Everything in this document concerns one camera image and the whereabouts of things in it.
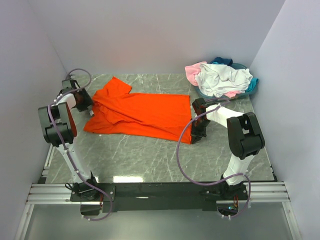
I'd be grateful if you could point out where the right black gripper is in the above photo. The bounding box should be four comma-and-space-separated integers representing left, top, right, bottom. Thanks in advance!
190, 119, 211, 145

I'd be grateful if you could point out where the orange t shirt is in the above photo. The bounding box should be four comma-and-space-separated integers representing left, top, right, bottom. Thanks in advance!
83, 77, 192, 144

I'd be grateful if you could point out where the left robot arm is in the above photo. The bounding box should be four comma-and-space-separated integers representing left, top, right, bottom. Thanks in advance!
38, 78, 100, 201

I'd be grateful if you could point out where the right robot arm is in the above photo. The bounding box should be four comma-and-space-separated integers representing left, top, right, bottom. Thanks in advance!
190, 98, 265, 200

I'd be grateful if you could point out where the pink t shirt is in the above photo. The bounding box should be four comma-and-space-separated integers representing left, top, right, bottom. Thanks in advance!
184, 61, 247, 99

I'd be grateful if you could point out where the dark blue t shirt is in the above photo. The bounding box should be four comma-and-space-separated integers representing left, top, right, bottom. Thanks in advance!
210, 57, 233, 66

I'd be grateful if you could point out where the teal t shirt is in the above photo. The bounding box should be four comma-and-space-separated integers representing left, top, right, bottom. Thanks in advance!
245, 78, 259, 95

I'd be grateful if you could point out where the teal plastic basket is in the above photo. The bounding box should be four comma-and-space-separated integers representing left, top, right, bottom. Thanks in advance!
194, 63, 259, 99

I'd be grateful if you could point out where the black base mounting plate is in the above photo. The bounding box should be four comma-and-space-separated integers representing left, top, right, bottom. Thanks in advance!
64, 182, 249, 216

